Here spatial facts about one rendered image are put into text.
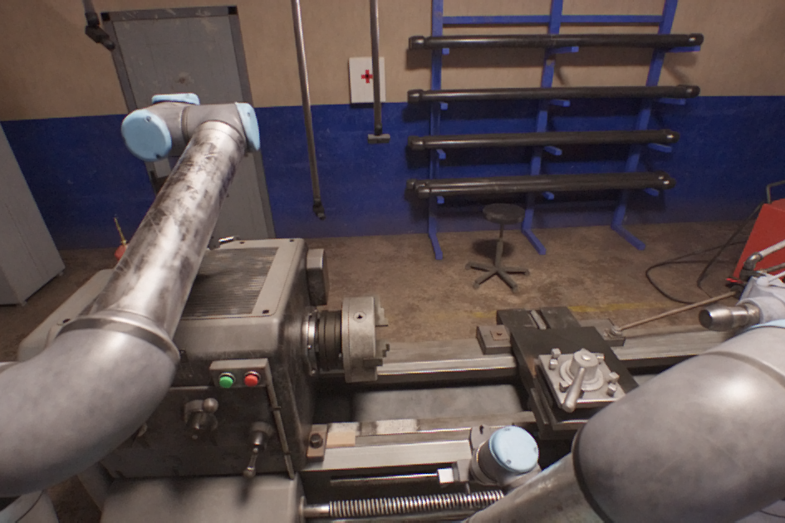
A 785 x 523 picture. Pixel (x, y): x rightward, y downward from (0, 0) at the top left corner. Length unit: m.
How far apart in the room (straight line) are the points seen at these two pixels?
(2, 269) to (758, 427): 4.42
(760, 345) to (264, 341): 0.84
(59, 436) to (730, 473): 0.52
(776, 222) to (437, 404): 3.06
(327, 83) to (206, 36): 1.06
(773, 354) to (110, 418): 0.57
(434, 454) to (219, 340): 0.68
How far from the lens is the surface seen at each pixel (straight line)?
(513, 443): 0.92
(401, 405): 1.56
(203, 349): 1.02
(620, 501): 0.42
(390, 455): 1.30
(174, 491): 1.39
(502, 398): 1.62
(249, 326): 0.99
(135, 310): 0.49
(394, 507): 1.34
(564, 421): 1.14
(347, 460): 1.30
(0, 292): 4.58
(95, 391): 0.44
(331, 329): 1.19
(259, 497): 1.30
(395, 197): 4.24
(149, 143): 0.87
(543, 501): 0.55
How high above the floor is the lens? 1.90
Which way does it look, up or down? 29 degrees down
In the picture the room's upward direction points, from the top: 2 degrees counter-clockwise
